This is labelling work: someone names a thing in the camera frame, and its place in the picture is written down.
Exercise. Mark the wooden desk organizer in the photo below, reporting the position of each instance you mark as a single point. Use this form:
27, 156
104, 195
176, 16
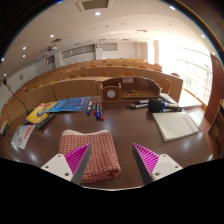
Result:
133, 90

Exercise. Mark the ceiling projector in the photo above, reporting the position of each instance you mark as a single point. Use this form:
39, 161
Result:
52, 48

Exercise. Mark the blue booklet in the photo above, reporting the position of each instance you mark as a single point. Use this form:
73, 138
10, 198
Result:
71, 104

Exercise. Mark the white printed leaflet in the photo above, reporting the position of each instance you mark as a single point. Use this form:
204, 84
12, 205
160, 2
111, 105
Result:
23, 136

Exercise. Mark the white notebook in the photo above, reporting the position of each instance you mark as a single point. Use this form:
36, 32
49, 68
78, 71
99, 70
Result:
175, 125

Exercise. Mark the rows of wooden auditorium seats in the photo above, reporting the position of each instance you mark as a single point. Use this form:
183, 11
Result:
73, 87

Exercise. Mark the black marker pen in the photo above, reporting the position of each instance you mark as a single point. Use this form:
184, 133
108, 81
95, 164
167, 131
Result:
141, 101
137, 106

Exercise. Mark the black handheld microphone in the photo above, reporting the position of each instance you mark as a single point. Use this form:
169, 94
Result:
156, 105

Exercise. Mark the yellow booklet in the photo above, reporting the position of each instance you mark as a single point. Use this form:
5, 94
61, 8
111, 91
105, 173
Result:
40, 113

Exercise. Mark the blue whiteboard marker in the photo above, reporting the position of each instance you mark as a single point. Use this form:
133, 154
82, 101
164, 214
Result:
89, 108
98, 112

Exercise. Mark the recessed ceiling lights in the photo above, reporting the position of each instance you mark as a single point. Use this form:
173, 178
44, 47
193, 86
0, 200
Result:
97, 13

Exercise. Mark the ceiling air vent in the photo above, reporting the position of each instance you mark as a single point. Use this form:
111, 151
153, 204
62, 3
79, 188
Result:
94, 4

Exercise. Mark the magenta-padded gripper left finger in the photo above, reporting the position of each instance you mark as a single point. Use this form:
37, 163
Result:
59, 165

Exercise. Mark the red white checked towel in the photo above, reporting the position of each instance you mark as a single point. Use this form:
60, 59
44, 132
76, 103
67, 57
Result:
100, 150

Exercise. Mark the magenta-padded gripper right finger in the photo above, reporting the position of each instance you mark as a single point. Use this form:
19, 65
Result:
165, 166

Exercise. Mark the small wooden side table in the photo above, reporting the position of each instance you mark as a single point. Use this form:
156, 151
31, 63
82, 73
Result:
4, 127

